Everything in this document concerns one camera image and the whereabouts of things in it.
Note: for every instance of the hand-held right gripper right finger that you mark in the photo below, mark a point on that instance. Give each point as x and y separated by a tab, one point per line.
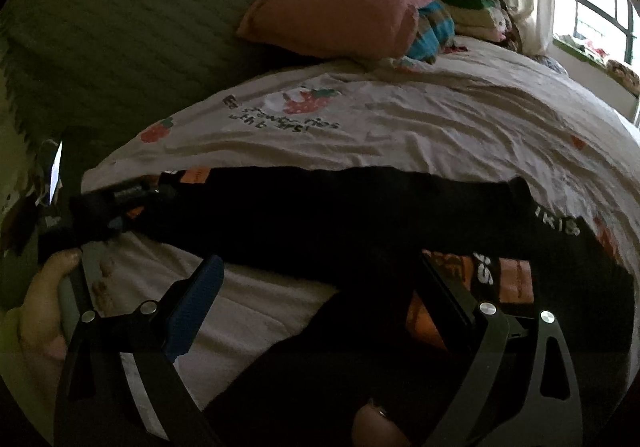
450	299

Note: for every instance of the pile of folded clothes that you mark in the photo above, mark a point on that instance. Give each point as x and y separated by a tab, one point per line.
472	12

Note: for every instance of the person's left hand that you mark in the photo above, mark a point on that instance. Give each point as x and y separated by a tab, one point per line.
42	297

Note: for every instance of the small colourful cloth heap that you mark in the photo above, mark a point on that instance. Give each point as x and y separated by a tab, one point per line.
607	59

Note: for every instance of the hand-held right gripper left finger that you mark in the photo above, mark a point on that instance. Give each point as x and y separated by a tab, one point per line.
200	302

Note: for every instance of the green quilted headboard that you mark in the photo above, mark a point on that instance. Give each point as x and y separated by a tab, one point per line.
125	27

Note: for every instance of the blue striped cloth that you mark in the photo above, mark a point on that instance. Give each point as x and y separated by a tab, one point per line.
432	29

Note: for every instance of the pink pillow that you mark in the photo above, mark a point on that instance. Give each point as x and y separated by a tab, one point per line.
340	7

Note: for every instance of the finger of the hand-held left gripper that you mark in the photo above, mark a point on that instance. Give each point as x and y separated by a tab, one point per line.
162	191

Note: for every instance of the black garment with orange print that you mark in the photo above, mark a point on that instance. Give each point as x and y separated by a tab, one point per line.
325	222

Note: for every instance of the strawberry print bed sheet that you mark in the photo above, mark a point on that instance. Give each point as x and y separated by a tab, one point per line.
425	117

